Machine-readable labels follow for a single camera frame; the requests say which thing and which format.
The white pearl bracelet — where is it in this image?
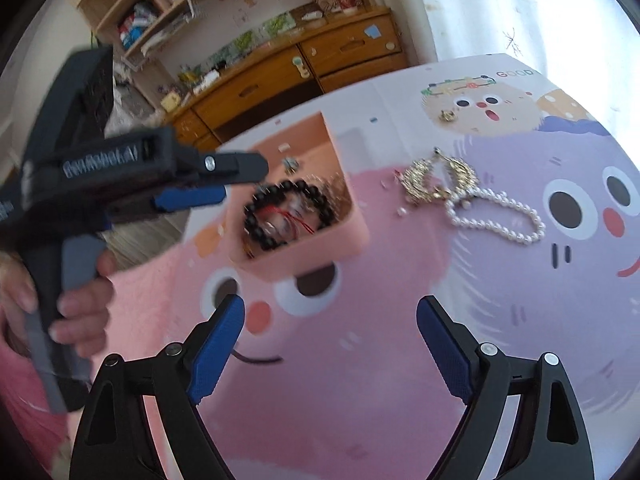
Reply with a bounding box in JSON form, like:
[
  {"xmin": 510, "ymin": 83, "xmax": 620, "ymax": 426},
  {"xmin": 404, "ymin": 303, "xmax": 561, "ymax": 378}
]
[{"xmin": 444, "ymin": 185, "xmax": 548, "ymax": 247}]

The black bead bracelet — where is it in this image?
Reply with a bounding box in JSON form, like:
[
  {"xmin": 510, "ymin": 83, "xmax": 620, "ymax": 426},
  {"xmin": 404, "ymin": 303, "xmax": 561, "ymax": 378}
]
[{"xmin": 242, "ymin": 178, "xmax": 338, "ymax": 254}]

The red string bracelet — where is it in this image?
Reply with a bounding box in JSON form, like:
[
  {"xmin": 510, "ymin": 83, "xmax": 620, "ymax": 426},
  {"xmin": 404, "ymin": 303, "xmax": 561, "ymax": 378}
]
[{"xmin": 269, "ymin": 204, "xmax": 317, "ymax": 238}]

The wooden wall shelf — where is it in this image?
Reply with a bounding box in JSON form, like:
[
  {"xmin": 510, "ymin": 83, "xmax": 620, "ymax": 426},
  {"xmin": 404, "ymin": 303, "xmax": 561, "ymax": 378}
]
[{"xmin": 77, "ymin": 0, "xmax": 321, "ymax": 106}]

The cartoon printed bed sheet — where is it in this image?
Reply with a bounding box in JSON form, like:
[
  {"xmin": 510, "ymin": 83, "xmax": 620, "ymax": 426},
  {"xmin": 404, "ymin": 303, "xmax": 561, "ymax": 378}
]
[{"xmin": 64, "ymin": 52, "xmax": 640, "ymax": 480}]

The white floral curtain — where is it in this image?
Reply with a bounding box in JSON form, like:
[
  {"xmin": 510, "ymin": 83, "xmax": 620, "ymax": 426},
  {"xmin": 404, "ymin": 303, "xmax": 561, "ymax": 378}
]
[{"xmin": 404, "ymin": 0, "xmax": 640, "ymax": 126}]

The wooden desk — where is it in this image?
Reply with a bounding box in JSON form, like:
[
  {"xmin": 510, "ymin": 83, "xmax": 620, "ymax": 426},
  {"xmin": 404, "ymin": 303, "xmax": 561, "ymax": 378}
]
[{"xmin": 164, "ymin": 6, "xmax": 409, "ymax": 151}]

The person's left hand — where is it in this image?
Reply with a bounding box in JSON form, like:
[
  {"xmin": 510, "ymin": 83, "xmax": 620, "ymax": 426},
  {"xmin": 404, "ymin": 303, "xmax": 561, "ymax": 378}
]
[{"xmin": 1, "ymin": 250, "xmax": 116, "ymax": 358}]

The gold rhinestone hair clip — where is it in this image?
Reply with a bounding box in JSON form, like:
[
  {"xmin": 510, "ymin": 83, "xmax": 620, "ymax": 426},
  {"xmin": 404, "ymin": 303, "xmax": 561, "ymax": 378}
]
[{"xmin": 396, "ymin": 148, "xmax": 480, "ymax": 205}]

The pink jewelry box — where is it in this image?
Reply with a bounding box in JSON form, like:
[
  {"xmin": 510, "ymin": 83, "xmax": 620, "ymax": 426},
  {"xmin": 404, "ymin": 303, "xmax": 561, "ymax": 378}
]
[{"xmin": 224, "ymin": 113, "xmax": 369, "ymax": 282}]

